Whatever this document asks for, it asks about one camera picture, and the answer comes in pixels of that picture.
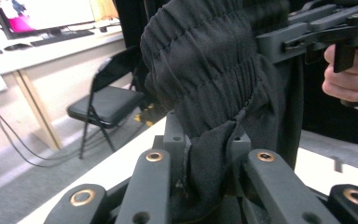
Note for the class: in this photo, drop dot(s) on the black stand base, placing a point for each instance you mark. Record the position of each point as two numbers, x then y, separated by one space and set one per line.
150 116

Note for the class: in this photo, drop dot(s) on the computer monitor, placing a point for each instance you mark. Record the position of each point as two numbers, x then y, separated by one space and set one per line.
59 12

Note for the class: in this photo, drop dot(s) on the black folding chair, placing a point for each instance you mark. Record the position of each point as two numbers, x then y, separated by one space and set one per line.
105 104

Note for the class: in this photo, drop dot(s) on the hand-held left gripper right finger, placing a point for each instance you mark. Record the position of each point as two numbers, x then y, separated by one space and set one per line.
240 146

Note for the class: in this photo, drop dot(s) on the black computer mouse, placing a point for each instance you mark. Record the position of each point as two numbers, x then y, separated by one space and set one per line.
17 46

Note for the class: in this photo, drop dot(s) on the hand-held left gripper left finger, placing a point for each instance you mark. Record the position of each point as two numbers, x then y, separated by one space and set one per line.
175 140

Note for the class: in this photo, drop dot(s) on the black pants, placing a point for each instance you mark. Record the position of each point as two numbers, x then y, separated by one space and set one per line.
211 77

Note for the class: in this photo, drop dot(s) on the black keyboard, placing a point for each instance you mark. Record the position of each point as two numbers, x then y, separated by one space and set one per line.
62 37

